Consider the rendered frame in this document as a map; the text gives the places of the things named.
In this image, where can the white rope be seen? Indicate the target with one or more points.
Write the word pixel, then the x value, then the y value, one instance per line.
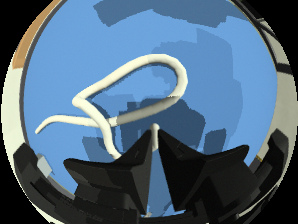
pixel 97 119

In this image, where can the blue mat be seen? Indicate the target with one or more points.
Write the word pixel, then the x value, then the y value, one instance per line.
pixel 229 99

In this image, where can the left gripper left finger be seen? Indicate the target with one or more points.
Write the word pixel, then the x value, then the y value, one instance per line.
pixel 130 173

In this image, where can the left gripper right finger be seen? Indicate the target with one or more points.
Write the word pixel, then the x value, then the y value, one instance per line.
pixel 185 168

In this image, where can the silver metal pin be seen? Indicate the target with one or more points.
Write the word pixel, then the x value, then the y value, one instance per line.
pixel 148 214

